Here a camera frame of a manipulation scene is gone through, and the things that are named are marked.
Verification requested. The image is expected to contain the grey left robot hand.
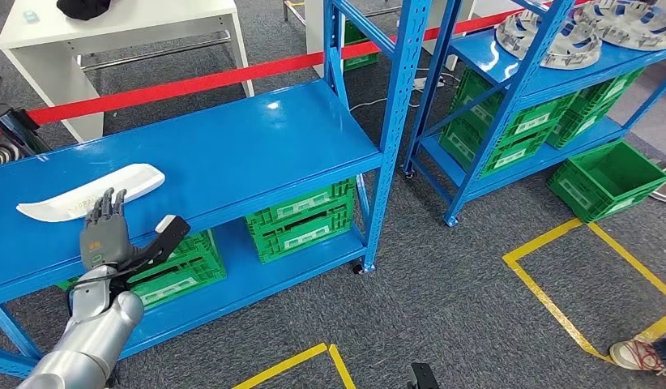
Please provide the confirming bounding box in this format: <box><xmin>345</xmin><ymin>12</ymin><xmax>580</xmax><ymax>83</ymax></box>
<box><xmin>79</xmin><ymin>187</ymin><xmax>138</xmax><ymax>271</ymax></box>

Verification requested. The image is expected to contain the white curved plastic part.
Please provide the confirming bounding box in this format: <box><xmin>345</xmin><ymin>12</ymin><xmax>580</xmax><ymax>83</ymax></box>
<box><xmin>16</xmin><ymin>163</ymin><xmax>167</xmax><ymax>224</ymax></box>

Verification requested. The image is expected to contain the blue metal shelf rack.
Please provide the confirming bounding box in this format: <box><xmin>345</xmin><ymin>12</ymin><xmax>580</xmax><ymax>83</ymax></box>
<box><xmin>403</xmin><ymin>0</ymin><xmax>666</xmax><ymax>228</ymax></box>
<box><xmin>0</xmin><ymin>0</ymin><xmax>436</xmax><ymax>379</ymax></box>

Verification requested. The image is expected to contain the green folded plastic crate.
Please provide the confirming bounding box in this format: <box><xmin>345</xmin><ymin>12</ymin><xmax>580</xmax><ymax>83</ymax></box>
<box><xmin>451</xmin><ymin>66</ymin><xmax>578</xmax><ymax>142</ymax></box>
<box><xmin>56</xmin><ymin>229</ymin><xmax>222</xmax><ymax>291</ymax></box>
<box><xmin>342</xmin><ymin>20</ymin><xmax>381</xmax><ymax>72</ymax></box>
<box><xmin>245</xmin><ymin>179</ymin><xmax>356</xmax><ymax>233</ymax></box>
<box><xmin>250</xmin><ymin>206</ymin><xmax>356</xmax><ymax>264</ymax></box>
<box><xmin>439</xmin><ymin>115</ymin><xmax>554</xmax><ymax>179</ymax></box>
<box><xmin>127</xmin><ymin>257</ymin><xmax>228</xmax><ymax>310</ymax></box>
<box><xmin>571</xmin><ymin>68</ymin><xmax>647</xmax><ymax>117</ymax></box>
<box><xmin>547</xmin><ymin>99</ymin><xmax>616</xmax><ymax>150</ymax></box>

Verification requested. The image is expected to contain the dark ringed round base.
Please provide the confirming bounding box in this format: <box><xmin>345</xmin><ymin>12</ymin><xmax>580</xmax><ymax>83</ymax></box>
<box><xmin>0</xmin><ymin>142</ymin><xmax>23</xmax><ymax>165</ymax></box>

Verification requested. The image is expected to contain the red barrier belt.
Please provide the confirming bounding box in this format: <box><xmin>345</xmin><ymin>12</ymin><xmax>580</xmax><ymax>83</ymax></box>
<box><xmin>0</xmin><ymin>0</ymin><xmax>591</xmax><ymax>139</ymax></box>

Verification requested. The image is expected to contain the yellow floor tape square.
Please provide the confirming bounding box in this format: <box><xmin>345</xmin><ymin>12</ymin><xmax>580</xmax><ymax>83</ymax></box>
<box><xmin>231</xmin><ymin>343</ymin><xmax>357</xmax><ymax>389</ymax></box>
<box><xmin>502</xmin><ymin>217</ymin><xmax>666</xmax><ymax>366</ymax></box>

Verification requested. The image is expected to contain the white table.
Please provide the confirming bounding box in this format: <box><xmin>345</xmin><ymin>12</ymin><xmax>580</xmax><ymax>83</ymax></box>
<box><xmin>0</xmin><ymin>0</ymin><xmax>256</xmax><ymax>143</ymax></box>

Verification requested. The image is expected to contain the black cloth bundle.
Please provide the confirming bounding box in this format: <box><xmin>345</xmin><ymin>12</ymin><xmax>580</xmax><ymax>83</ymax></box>
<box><xmin>56</xmin><ymin>0</ymin><xmax>113</xmax><ymax>21</ymax></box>

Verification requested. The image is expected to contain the open green plastic crate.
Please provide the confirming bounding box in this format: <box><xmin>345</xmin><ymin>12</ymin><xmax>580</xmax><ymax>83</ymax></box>
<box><xmin>547</xmin><ymin>140</ymin><xmax>666</xmax><ymax>224</ymax></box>

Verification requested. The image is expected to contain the silver finned metal disc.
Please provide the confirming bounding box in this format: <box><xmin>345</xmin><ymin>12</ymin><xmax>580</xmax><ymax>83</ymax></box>
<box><xmin>495</xmin><ymin>9</ymin><xmax>604</xmax><ymax>71</ymax></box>
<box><xmin>573</xmin><ymin>0</ymin><xmax>666</xmax><ymax>52</ymax></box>

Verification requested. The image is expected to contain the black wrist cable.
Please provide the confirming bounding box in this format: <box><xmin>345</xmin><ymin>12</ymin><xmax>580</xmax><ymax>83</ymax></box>
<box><xmin>68</xmin><ymin>262</ymin><xmax>131</xmax><ymax>295</ymax></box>

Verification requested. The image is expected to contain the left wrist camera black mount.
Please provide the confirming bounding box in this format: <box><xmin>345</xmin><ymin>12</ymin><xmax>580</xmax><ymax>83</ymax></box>
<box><xmin>117</xmin><ymin>213</ymin><xmax>192</xmax><ymax>272</ymax></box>

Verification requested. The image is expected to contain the black stanchion post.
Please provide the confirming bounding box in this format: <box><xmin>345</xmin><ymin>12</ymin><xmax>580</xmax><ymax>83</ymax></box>
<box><xmin>0</xmin><ymin>103</ymin><xmax>50</xmax><ymax>156</ymax></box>

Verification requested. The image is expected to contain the white power cable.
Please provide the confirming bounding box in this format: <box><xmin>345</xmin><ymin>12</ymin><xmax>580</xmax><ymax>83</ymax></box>
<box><xmin>348</xmin><ymin>95</ymin><xmax>423</xmax><ymax>113</ymax></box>

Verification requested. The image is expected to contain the black robot bracket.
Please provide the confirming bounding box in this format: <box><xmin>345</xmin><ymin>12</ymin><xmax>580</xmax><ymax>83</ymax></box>
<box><xmin>408</xmin><ymin>362</ymin><xmax>440</xmax><ymax>389</ymax></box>

